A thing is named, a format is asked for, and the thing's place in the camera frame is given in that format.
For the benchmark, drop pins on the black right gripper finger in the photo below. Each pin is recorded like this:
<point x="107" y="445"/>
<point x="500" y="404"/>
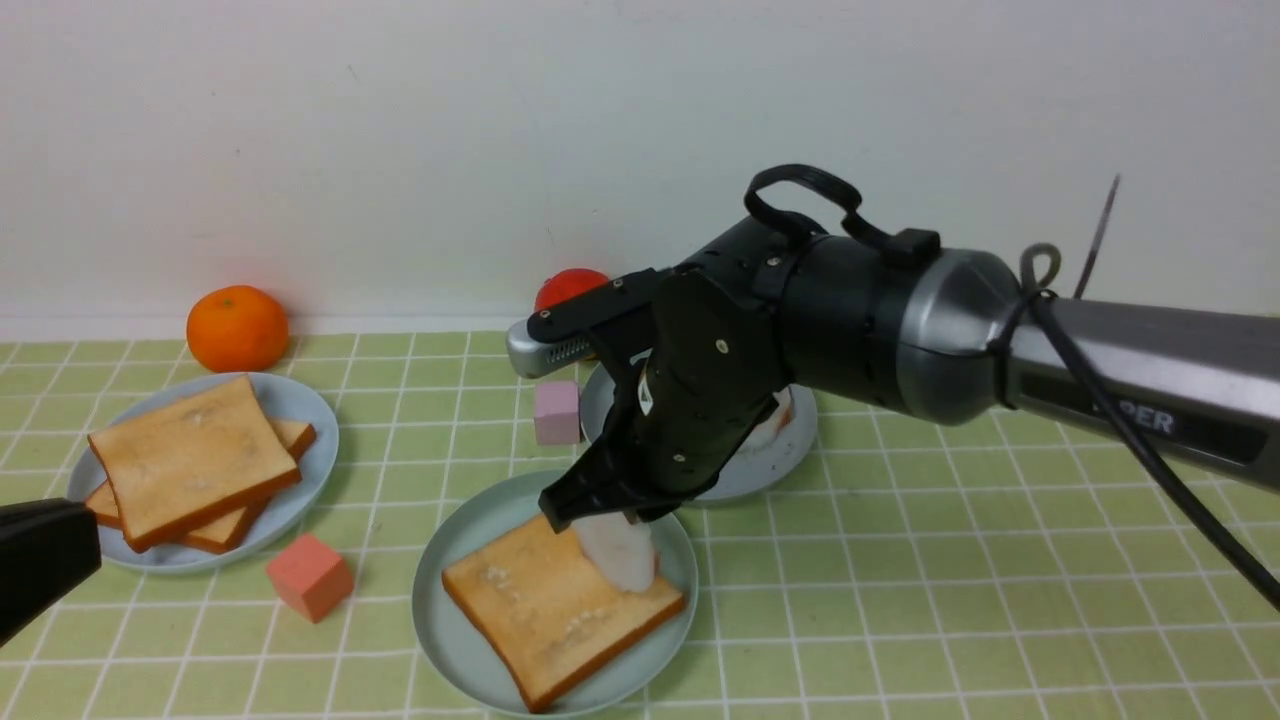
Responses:
<point x="651" y="504"/>
<point x="601" y="481"/>

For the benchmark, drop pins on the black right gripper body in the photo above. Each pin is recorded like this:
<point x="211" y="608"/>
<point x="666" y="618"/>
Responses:
<point x="710" y="378"/>

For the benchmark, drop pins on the white ham slice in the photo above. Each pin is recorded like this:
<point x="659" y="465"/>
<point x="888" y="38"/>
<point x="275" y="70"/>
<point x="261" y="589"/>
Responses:
<point x="623" y="552"/>

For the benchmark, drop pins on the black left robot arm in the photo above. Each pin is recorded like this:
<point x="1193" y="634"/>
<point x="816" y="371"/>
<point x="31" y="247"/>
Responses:
<point x="48" y="548"/>

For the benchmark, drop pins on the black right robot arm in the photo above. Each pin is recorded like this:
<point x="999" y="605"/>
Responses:
<point x="944" y="335"/>

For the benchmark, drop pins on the pink cube block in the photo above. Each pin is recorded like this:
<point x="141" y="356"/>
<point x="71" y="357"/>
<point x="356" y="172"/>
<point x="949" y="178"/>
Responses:
<point x="556" y="418"/>

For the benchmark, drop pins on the fried egg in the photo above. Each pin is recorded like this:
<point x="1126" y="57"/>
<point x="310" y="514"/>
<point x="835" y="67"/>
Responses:
<point x="764" y="433"/>

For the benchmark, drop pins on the light blue egg plate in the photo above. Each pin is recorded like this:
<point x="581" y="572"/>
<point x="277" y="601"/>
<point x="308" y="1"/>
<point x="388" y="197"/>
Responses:
<point x="745" y="474"/>

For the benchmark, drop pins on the red tomato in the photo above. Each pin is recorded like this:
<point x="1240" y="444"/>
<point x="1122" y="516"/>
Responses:
<point x="567" y="285"/>

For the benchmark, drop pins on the salmon red cube block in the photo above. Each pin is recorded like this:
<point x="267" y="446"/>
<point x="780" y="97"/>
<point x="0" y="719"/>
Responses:
<point x="311" y="577"/>

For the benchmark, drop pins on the orange mandarin fruit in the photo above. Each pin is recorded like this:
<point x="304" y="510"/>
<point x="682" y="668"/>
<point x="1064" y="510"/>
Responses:
<point x="238" y="329"/>

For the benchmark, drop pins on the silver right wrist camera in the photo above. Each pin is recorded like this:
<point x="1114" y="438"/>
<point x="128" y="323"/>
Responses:
<point x="612" y="323"/>

